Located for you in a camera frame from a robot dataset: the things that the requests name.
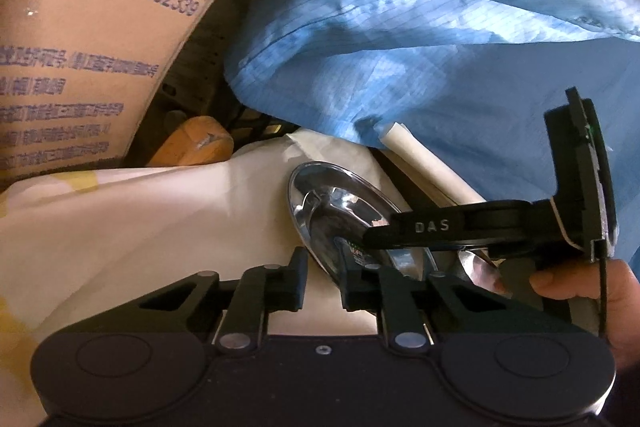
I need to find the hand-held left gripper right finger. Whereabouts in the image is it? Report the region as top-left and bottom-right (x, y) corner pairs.
(340, 252), (506, 353)

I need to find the orange wooden piece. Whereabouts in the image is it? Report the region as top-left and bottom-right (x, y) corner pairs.
(147, 117), (235, 168)

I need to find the person's right hand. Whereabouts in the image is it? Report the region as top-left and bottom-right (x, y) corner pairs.
(529, 259), (640, 373)

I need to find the white cloth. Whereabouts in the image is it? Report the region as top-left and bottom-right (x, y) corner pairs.
(0, 127), (401, 427)

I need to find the black plastic crate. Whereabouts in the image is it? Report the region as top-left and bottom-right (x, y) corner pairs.
(160, 0), (296, 168)

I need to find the white cylindrical stick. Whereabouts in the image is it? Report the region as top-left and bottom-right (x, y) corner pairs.
(377, 122), (488, 208)

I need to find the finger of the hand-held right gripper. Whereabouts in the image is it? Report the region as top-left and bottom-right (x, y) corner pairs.
(389, 202), (533, 238)
(362, 227), (538, 259)

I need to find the blue antistatic coat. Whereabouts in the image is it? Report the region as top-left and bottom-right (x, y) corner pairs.
(225, 0), (640, 288)

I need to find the cardboard box blue print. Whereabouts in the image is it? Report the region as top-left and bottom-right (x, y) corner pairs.
(0, 0), (261, 170)

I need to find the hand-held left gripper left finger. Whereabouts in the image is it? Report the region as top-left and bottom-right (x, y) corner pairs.
(137, 247), (308, 353)

